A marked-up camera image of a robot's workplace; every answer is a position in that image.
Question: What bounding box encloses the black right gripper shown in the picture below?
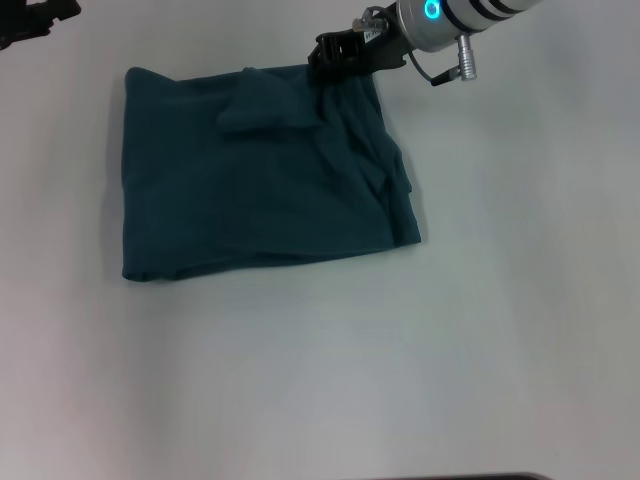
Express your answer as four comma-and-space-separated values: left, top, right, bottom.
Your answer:
306, 18, 412, 87

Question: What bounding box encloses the dark grey gripper cable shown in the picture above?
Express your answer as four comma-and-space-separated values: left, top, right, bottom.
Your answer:
405, 48, 462, 87

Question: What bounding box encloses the silver cable connector plug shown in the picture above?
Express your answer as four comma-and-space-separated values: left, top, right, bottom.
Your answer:
456, 33, 480, 82

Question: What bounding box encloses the small silver metal fitting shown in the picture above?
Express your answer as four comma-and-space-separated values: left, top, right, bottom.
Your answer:
351, 16, 390, 35

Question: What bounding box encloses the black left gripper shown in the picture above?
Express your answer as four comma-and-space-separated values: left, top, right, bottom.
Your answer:
0, 0, 83, 52

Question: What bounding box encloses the teal blue printed t-shirt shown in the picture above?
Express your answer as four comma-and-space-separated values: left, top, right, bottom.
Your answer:
120, 63, 424, 283

